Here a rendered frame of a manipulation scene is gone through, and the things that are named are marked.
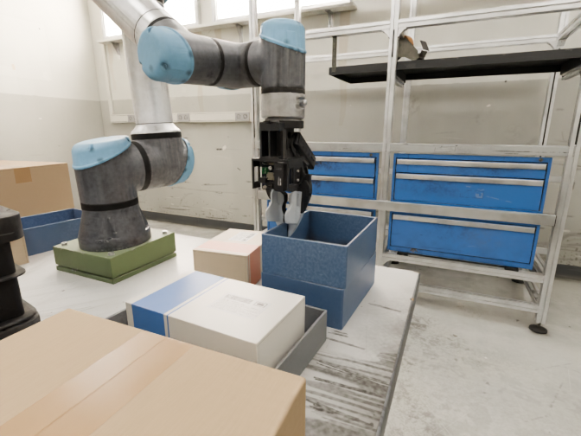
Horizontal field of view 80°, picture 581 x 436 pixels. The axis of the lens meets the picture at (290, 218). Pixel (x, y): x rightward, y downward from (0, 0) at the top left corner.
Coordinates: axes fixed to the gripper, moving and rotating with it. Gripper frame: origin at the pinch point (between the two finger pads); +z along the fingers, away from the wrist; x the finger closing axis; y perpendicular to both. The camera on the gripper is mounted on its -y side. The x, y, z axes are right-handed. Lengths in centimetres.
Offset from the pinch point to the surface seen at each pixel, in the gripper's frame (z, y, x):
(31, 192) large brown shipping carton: 0, -1, -89
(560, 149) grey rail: -10, -142, 67
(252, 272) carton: 9.0, 3.3, -6.5
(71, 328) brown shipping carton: -3.7, 43.8, 3.2
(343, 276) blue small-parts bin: 3.1, 10.0, 14.4
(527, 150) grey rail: -9, -141, 55
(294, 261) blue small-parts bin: 2.2, 10.0, 6.1
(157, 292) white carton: 2.9, 27.0, -6.3
